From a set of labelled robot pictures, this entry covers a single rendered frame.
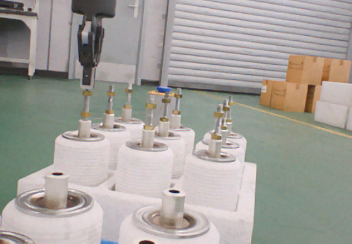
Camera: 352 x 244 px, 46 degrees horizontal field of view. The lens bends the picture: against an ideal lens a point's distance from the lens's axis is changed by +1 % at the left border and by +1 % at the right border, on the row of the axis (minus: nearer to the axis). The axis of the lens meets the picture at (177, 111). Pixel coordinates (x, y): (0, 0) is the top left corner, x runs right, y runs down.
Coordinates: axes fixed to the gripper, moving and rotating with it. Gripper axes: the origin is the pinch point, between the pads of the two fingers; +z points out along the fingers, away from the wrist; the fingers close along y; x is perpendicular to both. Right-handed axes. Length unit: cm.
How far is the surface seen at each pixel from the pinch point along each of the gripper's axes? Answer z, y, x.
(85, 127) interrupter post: 8.7, -1.0, -0.4
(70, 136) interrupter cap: 10.4, -2.2, 1.8
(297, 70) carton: -9, 366, -159
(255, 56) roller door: -23, 560, -156
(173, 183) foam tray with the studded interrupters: 17.9, 0.8, -17.2
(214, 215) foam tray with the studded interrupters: 17.9, -13.5, -22.9
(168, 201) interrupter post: 8.3, -36.4, -14.5
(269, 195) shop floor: 36, 56, -52
